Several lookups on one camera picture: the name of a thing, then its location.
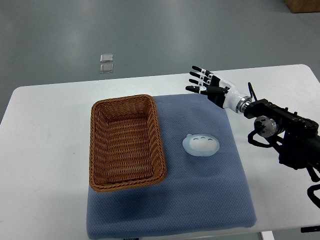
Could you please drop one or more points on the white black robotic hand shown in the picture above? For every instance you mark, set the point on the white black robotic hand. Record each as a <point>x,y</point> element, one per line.
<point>218,90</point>

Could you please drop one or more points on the blue plush toy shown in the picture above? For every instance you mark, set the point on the blue plush toy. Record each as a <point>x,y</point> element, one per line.
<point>201,145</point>

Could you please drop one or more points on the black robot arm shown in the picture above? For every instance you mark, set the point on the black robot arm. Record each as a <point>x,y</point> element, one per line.
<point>294,138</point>

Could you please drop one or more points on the brown wicker basket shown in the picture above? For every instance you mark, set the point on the brown wicker basket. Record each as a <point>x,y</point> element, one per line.
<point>126,148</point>

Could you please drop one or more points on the blue quilted mat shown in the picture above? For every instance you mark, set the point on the blue quilted mat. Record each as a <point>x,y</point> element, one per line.
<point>199,193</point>

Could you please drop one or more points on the brown cardboard box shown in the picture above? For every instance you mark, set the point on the brown cardboard box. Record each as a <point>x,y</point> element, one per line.
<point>303,6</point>

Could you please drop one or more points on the upper metal floor plate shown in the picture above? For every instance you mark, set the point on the upper metal floor plate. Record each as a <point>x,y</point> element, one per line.
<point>106,57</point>

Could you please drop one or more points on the white table leg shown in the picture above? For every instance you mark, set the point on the white table leg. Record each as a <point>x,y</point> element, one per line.
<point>267,235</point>

